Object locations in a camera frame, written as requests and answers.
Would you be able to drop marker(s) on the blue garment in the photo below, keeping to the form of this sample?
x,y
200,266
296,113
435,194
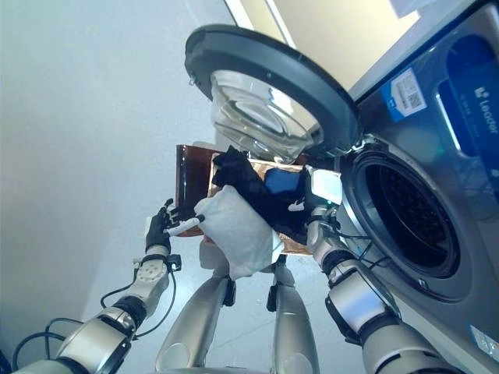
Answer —
x,y
282,181

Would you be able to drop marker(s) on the person's beige trouser leg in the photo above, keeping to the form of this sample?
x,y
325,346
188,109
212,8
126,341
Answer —
x,y
199,311

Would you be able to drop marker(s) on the blue QR code sticker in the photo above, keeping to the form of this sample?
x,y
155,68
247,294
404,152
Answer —
x,y
405,95

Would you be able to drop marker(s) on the round washing machine door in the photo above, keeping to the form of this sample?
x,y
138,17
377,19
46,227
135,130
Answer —
x,y
273,50

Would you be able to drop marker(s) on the white garment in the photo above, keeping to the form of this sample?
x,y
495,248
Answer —
x,y
234,230

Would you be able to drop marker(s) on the blue white label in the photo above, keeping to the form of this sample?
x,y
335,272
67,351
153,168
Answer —
x,y
485,344

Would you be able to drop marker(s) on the grey washing machine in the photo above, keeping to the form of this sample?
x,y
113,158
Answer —
x,y
421,132

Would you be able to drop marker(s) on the wicker laundry basket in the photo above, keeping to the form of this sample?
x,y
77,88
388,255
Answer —
x,y
290,243

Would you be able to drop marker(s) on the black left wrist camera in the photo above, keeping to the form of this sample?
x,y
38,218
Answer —
x,y
174,262

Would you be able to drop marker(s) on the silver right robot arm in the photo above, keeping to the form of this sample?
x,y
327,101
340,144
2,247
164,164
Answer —
x,y
358,300

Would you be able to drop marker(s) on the blue washer control panel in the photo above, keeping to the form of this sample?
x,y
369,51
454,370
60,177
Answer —
x,y
475,97

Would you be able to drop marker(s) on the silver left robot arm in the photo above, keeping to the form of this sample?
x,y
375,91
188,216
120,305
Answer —
x,y
150,272

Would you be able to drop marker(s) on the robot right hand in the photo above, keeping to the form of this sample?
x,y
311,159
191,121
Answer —
x,y
325,187

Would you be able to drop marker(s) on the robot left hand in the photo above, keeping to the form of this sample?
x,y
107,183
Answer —
x,y
158,233

